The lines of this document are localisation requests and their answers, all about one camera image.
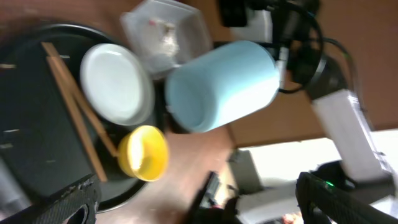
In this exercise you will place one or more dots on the white round plate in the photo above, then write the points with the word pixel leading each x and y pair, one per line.
pixel 116 84

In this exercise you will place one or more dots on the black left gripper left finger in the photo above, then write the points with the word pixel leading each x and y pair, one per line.
pixel 77 203

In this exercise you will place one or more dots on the crumpled white paper napkin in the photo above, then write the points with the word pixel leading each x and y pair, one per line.
pixel 168 44

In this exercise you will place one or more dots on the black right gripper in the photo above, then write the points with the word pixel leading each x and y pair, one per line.
pixel 296 27

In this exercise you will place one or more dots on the right wooden chopstick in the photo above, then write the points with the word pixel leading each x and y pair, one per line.
pixel 78 96

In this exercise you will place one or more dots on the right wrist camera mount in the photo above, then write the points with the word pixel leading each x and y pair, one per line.
pixel 245 22

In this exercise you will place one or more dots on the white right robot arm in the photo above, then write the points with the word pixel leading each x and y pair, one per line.
pixel 362 170

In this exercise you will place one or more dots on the left wooden chopstick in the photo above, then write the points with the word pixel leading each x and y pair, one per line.
pixel 74 112

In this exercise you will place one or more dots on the yellow bowl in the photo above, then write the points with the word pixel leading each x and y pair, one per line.
pixel 144 153

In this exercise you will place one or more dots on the light blue plastic cup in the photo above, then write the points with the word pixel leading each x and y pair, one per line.
pixel 226 84

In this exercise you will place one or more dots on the wooden chopstick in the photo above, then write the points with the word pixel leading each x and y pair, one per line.
pixel 78 96
pixel 74 112

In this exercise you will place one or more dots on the round black tray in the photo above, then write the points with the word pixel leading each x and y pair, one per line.
pixel 39 142

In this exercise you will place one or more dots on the clear plastic bin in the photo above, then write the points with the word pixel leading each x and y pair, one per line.
pixel 192 34

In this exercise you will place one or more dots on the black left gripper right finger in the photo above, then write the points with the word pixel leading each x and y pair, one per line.
pixel 320 202

